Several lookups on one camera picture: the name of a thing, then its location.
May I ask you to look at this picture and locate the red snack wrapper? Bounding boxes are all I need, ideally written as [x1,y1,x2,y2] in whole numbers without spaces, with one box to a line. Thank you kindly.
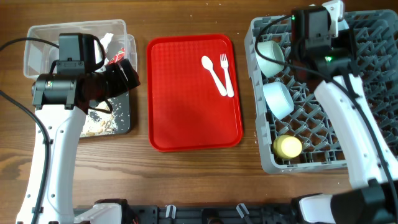
[109,48,125,64]

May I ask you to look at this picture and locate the mint green bowl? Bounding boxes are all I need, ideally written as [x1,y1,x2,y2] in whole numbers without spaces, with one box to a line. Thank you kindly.
[256,40,285,78]

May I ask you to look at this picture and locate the light blue bowl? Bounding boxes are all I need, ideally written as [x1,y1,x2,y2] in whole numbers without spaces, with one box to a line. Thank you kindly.
[262,82,294,119]

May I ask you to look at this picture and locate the yellow plastic cup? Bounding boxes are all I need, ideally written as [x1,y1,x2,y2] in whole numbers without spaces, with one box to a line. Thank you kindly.
[272,135,303,159]

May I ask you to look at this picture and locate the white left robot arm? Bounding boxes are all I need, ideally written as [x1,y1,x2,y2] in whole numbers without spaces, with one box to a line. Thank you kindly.
[16,59,140,223]

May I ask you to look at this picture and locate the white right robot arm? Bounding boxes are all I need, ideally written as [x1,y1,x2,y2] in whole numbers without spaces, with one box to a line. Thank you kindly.
[290,28,397,223]

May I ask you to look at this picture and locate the black food waste tray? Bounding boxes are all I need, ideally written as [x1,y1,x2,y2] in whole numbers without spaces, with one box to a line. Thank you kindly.
[79,91,131,138]

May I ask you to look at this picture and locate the clear plastic waste bin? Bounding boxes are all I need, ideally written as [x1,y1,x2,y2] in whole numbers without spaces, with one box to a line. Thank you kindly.
[23,19,137,80]

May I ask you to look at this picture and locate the grey dishwasher rack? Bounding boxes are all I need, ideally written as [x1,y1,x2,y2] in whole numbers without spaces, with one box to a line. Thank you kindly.
[244,10,397,174]

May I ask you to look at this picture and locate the white crumpled napkin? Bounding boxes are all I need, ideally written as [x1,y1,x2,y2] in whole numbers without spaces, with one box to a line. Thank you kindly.
[96,33,114,63]

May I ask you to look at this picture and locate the food scraps rice and nuts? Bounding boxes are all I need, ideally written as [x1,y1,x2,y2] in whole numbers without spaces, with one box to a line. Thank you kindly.
[80,100,119,138]

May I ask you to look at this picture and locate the red serving tray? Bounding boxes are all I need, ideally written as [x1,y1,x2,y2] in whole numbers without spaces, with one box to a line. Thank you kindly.
[146,34,243,152]

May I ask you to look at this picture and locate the white plastic spoon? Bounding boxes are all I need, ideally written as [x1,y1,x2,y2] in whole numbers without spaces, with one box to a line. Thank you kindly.
[201,55,227,96]

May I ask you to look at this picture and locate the white plastic fork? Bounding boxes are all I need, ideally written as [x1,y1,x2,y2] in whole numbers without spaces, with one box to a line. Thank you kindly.
[220,54,234,98]

